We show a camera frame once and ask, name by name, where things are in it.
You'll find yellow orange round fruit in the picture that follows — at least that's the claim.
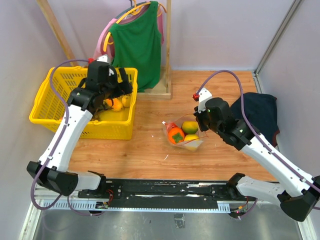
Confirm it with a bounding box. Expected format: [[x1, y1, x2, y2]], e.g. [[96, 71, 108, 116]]
[[121, 95, 131, 108]]

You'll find orange bell pepper toy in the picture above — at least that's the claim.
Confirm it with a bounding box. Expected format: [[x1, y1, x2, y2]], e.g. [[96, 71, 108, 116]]
[[105, 98, 124, 112]]

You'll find green yellow mango toy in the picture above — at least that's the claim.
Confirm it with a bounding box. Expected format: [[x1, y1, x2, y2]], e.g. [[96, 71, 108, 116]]
[[181, 121, 199, 135]]

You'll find yellow lemon toy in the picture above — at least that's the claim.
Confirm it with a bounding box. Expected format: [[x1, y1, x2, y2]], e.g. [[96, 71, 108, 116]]
[[183, 134, 202, 151]]

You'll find clear orange zip bag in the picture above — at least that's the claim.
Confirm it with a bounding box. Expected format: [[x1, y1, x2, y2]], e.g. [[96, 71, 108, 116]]
[[162, 114, 208, 152]]

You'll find orange persimmon toy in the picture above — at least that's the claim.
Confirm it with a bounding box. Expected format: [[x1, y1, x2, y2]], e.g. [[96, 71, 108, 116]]
[[167, 127, 185, 144]]

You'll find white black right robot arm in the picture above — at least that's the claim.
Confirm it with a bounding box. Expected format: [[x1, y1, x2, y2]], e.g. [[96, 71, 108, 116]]
[[193, 94, 320, 222]]

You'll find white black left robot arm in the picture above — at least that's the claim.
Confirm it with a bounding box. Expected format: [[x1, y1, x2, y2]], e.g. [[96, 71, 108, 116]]
[[26, 60, 133, 198]]

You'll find green tank top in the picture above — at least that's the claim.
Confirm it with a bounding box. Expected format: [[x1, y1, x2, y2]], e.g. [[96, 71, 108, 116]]
[[109, 1, 162, 93]]

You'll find wooden clothes rack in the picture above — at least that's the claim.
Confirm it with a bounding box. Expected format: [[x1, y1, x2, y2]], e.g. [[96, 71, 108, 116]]
[[37, 0, 172, 101]]

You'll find pink shirt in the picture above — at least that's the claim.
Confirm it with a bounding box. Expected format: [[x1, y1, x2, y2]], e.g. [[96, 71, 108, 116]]
[[93, 5, 165, 60]]

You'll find dark navy cloth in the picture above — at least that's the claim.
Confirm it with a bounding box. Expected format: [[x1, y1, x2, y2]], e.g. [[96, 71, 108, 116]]
[[243, 92, 280, 147]]

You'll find yellow plastic basket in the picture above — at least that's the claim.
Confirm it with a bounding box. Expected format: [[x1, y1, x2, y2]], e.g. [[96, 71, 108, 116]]
[[29, 66, 138, 140]]

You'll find yellow clothes hanger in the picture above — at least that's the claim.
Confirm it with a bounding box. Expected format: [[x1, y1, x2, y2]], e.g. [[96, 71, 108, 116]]
[[103, 0, 167, 51]]

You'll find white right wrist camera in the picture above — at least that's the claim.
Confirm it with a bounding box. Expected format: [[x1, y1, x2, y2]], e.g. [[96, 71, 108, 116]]
[[192, 87, 213, 113]]

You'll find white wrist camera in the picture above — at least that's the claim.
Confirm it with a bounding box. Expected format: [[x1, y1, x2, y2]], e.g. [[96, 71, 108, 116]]
[[192, 87, 213, 113], [88, 54, 111, 64]]

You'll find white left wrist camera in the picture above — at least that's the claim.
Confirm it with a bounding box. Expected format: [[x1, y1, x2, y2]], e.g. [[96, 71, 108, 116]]
[[88, 54, 111, 64]]

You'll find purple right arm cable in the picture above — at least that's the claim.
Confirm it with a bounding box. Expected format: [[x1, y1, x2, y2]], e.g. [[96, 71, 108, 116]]
[[197, 69, 320, 216]]

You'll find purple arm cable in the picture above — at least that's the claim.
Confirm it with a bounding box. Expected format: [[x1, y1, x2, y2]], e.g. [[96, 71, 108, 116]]
[[197, 69, 320, 216], [30, 59, 106, 216]]

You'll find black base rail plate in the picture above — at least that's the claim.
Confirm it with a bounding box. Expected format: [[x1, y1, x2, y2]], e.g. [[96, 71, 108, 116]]
[[77, 178, 254, 210]]

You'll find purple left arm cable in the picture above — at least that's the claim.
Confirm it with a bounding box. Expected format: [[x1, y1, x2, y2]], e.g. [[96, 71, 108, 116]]
[[30, 59, 106, 216]]

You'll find aluminium frame post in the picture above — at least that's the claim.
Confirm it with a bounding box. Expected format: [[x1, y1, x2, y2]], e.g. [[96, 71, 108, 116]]
[[255, 0, 305, 74]]

